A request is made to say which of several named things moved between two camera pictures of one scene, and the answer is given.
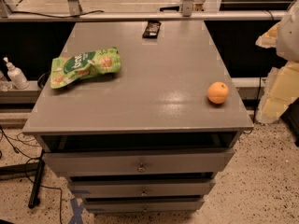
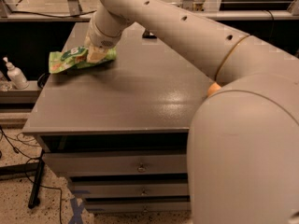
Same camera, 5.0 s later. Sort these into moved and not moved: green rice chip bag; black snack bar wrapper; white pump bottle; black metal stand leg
Moved: green rice chip bag
Not moved: white pump bottle; black snack bar wrapper; black metal stand leg
